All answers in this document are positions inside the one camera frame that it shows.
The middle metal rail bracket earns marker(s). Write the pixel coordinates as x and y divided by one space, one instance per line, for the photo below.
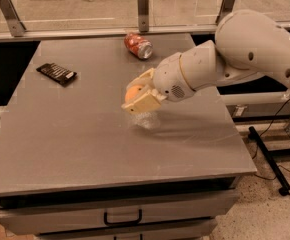
143 15

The grey drawer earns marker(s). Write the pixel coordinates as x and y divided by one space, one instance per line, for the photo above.
89 215
172 230

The grey upper drawer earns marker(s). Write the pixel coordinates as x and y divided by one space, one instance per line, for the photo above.
89 215

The black floor stand bar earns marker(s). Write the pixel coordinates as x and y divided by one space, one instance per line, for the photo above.
284 190

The black chocolate bar wrapper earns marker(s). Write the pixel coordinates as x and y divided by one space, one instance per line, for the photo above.
57 73

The crushed red coke can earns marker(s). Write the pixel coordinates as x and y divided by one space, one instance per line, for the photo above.
138 45

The right metal rail bracket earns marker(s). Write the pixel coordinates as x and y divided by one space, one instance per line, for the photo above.
225 8

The grey lower drawer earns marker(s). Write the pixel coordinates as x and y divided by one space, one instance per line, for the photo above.
172 230

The left metal rail bracket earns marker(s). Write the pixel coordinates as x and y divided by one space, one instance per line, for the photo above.
15 25

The orange fruit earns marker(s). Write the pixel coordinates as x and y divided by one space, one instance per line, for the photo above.
132 92

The black drawer handle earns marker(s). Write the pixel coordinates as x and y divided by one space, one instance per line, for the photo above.
112 220

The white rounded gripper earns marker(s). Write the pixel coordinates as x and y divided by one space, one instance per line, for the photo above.
169 78

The metal rail bracket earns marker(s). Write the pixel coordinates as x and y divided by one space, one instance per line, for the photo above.
15 25
143 15
225 8

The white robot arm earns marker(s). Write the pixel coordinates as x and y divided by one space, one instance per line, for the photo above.
247 44

